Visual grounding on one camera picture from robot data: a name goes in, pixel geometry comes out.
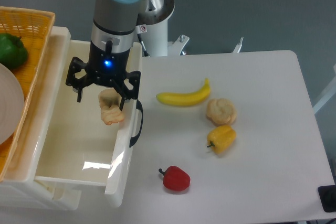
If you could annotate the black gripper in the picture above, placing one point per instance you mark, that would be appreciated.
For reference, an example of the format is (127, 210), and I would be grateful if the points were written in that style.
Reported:
(104, 68)

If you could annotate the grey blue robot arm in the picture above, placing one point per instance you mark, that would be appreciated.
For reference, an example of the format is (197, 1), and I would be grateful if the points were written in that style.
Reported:
(118, 26)

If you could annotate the white open upper drawer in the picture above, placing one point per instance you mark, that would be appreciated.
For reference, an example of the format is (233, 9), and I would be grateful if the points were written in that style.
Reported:
(82, 153)

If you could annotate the round toy bread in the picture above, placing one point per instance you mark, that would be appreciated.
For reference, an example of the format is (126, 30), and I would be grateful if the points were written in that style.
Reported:
(221, 111)

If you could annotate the white drawer cabinet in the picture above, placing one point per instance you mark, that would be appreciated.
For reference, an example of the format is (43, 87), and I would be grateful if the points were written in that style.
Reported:
(20, 188)

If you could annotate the yellow toy banana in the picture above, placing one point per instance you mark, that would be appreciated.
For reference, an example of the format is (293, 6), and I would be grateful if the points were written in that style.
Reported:
(185, 99)

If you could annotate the orange plastic basket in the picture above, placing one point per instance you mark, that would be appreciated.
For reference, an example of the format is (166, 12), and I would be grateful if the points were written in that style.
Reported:
(32, 29)

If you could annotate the green toy bell pepper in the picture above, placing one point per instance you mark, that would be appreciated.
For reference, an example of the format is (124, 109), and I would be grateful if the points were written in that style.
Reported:
(13, 52)

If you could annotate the white round plate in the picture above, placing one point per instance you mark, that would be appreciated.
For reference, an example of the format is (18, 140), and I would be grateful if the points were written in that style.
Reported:
(12, 103)

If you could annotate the red toy bell pepper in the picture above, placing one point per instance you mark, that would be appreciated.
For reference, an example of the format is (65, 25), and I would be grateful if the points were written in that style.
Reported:
(175, 179)

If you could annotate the yellow toy bell pepper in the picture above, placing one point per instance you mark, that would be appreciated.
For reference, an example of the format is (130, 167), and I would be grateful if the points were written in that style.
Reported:
(221, 138)

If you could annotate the black device at edge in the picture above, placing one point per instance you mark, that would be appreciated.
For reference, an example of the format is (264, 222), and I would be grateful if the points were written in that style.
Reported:
(327, 197)

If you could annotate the black drawer handle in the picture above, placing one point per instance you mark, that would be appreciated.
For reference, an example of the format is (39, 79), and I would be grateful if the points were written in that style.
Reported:
(138, 124)

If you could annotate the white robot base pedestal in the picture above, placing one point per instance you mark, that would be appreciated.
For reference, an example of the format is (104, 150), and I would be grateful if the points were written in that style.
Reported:
(152, 29)

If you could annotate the white frame at right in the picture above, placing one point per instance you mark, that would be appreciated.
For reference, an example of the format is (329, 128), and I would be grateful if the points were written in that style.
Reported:
(324, 96)

